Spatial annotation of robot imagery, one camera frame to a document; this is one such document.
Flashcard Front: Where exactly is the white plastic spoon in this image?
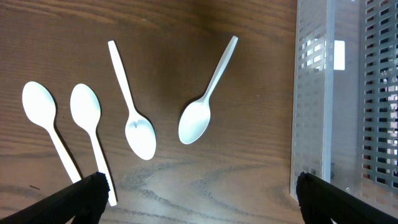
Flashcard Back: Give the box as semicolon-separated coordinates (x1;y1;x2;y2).
178;36;239;144
22;82;81;183
70;83;117;207
108;40;157;161

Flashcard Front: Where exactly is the clear white plastic basket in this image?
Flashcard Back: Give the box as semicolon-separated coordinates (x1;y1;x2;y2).
290;0;397;217

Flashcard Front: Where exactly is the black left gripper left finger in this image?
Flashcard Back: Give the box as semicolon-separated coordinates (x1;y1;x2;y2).
1;172;110;223

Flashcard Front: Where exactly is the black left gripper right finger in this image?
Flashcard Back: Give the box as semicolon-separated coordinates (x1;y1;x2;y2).
296;172;397;224

